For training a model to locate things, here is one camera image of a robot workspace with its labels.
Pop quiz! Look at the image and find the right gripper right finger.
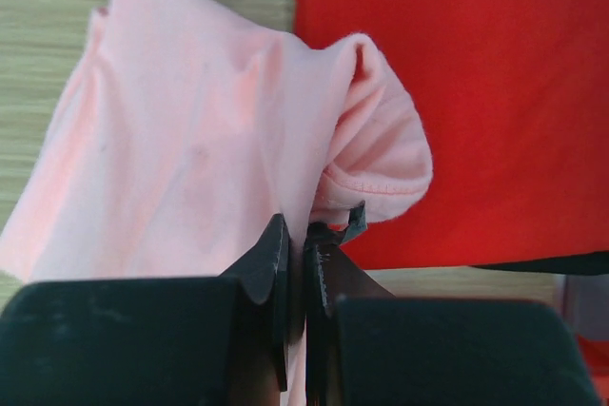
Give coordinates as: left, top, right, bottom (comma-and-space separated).
304, 206, 600, 406

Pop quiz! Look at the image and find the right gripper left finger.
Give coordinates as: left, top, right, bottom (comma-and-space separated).
1, 214, 290, 405

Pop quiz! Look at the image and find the salmon pink t shirt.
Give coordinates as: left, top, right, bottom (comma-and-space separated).
1, 0, 433, 405

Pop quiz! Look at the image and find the red plastic bin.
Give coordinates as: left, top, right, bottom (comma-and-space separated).
577, 335, 608, 392

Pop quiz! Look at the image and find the folded red t shirt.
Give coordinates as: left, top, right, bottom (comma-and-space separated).
295, 0, 608, 269

